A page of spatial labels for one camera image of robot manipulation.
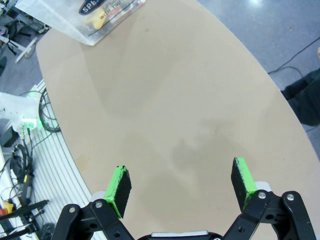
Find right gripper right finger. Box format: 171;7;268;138
222;156;315;240

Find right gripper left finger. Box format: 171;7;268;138
51;164;137;240

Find white translucent shopping bag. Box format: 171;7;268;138
16;0;147;47

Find white ribbed mounting platform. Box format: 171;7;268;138
0;78;95;240

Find black clamp stand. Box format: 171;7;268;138
0;199;51;240

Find yellow red emergency button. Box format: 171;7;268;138
0;201;14;216

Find person in black shirt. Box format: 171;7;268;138
281;69;320;126

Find yellow packaged item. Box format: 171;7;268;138
86;6;109;30

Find black cable bundle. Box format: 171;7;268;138
9;129;35;201

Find black coiled cable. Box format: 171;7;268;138
38;87;61;133

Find long black floor cable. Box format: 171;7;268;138
268;36;320;75

